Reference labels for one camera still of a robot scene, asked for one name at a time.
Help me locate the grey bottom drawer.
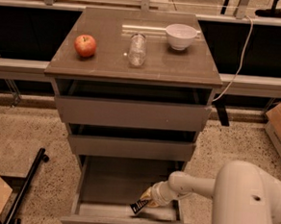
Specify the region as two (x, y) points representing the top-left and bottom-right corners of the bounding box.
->
(61, 156), (188, 224)

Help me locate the clear plastic bottle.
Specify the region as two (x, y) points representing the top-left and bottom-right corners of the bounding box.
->
(128, 33), (146, 66)

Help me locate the grey drawer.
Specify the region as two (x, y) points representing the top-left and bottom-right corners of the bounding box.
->
(68, 125), (196, 162)
(61, 156), (188, 224)
(54, 78), (213, 132)

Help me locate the red apple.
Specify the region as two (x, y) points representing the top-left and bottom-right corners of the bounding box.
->
(74, 35), (97, 58)

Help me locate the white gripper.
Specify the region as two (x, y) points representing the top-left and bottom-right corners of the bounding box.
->
(140, 181), (175, 208)

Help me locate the black metal pole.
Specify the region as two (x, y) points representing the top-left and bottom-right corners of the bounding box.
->
(4, 147), (49, 224)

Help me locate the white cable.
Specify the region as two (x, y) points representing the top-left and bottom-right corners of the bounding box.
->
(212, 13), (255, 105)

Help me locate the grey drawer cabinet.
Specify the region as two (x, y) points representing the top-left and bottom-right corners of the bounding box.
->
(38, 4), (228, 175)

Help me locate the grey top drawer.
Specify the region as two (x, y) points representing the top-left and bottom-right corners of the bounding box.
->
(54, 78), (213, 132)

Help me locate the grey middle drawer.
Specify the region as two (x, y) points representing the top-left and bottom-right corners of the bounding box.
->
(68, 125), (196, 162)

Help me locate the white bowl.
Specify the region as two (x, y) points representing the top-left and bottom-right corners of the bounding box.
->
(166, 24), (197, 50)

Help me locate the black bracket under rail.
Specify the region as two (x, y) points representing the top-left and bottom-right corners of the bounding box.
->
(215, 96), (230, 127)

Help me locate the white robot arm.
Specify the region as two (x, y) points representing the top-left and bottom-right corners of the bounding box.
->
(140, 161), (281, 224)

